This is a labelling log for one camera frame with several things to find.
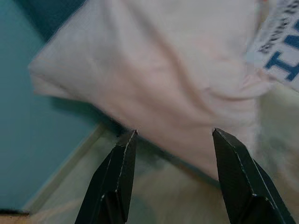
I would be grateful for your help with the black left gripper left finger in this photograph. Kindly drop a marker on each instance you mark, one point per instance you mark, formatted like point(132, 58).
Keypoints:
point(116, 177)

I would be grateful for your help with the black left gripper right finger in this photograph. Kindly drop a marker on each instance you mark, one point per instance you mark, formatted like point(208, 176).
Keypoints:
point(240, 177)

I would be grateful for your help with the pink spotted pillow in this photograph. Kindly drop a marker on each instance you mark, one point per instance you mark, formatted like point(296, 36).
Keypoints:
point(151, 65)

